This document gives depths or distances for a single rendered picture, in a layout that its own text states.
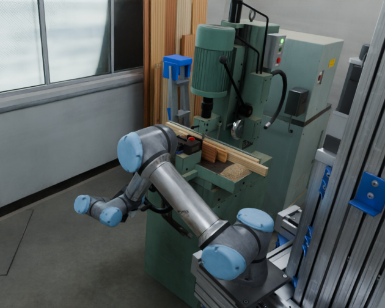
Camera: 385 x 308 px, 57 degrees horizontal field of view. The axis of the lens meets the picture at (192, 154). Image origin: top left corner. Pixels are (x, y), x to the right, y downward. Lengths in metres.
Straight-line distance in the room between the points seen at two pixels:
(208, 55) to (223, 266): 0.96
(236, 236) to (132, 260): 1.49
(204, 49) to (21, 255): 1.75
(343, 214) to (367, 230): 0.07
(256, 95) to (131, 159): 0.90
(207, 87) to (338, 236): 0.89
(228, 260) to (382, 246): 0.41
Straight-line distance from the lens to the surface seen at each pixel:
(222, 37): 1.63
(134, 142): 1.08
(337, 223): 1.14
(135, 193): 1.42
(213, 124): 1.82
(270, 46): 1.87
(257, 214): 1.15
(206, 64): 1.65
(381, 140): 1.01
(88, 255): 2.53
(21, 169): 2.87
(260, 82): 1.80
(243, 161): 1.72
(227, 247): 1.01
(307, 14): 3.93
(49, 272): 2.46
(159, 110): 3.24
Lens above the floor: 1.69
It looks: 26 degrees down
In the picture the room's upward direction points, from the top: 6 degrees clockwise
